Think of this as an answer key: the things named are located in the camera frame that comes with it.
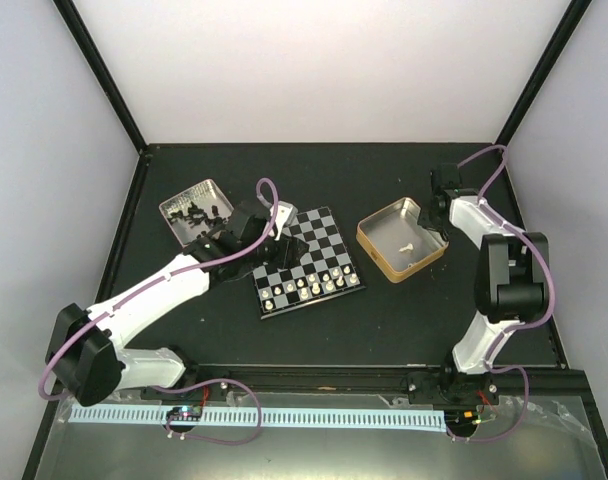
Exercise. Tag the right black frame post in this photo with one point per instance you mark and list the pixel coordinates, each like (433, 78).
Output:
(562, 34)

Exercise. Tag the black frame post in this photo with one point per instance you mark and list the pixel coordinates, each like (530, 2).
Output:
(73, 20)
(562, 34)

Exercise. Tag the gold tin box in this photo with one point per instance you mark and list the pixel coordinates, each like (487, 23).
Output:
(384, 232)

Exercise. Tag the pink tin box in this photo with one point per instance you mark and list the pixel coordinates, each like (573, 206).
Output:
(195, 211)

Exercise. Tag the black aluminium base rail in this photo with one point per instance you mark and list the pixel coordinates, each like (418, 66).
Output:
(418, 382)

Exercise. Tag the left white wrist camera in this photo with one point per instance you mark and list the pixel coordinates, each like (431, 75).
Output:
(286, 213)

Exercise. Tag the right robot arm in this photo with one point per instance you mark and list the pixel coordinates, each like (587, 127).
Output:
(512, 283)

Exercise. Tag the light blue slotted cable duct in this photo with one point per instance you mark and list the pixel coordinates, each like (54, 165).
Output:
(372, 419)

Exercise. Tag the black and silver chessboard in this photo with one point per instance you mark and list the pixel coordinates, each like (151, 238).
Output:
(327, 251)

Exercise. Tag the right small circuit board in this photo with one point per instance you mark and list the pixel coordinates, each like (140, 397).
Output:
(468, 417)

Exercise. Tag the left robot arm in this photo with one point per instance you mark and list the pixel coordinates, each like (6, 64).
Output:
(88, 351)

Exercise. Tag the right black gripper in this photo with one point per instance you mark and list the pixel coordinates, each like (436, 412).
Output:
(424, 219)

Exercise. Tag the small circuit board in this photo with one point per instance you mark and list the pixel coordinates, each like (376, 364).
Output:
(185, 413)
(468, 417)

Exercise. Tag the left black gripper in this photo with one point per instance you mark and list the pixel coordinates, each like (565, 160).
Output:
(287, 257)

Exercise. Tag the left small circuit board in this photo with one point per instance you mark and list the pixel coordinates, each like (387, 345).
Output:
(185, 413)

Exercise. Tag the left black frame post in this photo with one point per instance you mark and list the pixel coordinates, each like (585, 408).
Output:
(73, 20)

